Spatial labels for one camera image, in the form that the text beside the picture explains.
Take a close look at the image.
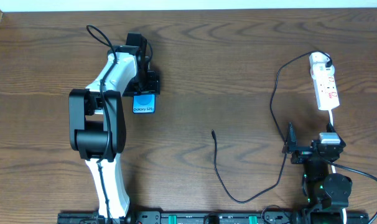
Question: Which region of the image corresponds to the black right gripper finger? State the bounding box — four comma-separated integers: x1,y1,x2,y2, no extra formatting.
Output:
282,123,297,154
326,123,337,134

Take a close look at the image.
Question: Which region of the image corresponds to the blue Galaxy smartphone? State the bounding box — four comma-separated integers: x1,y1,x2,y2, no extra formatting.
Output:
133,95,156,114

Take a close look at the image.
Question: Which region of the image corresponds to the black charger cable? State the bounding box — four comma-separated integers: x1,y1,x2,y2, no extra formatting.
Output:
211,50,333,204

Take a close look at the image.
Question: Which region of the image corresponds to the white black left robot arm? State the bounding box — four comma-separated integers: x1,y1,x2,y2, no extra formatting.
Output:
68,32,161,223

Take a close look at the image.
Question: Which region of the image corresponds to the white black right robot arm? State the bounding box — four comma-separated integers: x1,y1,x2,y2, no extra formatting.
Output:
283,123,352,224

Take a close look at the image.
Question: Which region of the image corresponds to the white charger plug adapter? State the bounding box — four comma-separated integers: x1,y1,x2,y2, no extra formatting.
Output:
309,52,335,80

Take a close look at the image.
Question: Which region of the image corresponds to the white power strip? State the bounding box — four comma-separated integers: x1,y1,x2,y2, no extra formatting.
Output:
313,75,340,111

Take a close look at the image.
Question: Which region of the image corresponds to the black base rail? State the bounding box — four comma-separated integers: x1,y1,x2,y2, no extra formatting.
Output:
56,211,369,224

